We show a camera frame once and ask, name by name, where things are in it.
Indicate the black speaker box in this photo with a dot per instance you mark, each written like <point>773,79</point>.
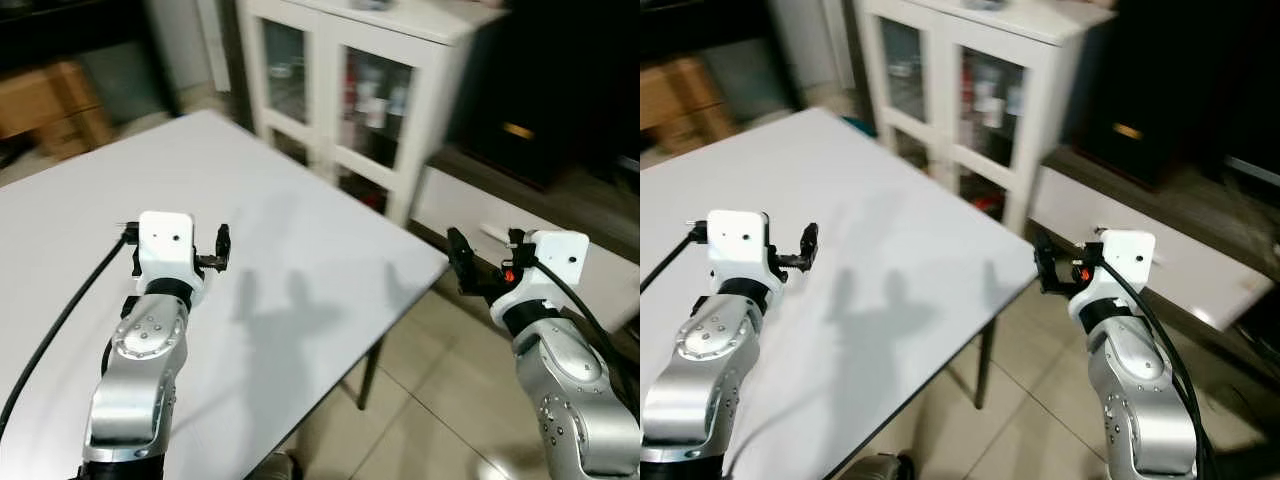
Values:
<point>540,80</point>
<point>1160,80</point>

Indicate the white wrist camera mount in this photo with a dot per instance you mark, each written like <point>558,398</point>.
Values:
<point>165,245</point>
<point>555,262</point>
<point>737,240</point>
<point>1125,265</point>

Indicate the white glass door cabinet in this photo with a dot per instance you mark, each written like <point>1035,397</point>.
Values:
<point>340,100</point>
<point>960,100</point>

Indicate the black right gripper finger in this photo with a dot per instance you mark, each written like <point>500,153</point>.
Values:
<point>1046,265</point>
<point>462,262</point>

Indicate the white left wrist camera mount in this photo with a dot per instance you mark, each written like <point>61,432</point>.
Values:
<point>165,245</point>
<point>737,240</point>

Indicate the dark table leg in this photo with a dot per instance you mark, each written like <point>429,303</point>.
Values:
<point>986,365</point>
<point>370,375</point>

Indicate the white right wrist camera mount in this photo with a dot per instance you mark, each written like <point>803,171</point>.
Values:
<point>555,262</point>
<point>1125,265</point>

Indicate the small teal object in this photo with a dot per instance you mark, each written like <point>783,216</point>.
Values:
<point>860,126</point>

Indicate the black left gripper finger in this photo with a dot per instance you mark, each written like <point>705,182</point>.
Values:
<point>223,247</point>
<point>811,245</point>

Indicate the brown wooden box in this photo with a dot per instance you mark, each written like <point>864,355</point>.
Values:
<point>680,100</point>
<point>45,105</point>

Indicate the white low sideboard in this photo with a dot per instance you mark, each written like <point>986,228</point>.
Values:
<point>1190,260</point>
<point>470,205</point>

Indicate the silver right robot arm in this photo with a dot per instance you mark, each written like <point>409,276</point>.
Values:
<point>1140,400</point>
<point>575,400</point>

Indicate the grey storage box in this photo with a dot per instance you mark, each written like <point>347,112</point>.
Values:
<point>755,75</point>
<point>125,80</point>

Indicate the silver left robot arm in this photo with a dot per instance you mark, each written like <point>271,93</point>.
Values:
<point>690,380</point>
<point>140,380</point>

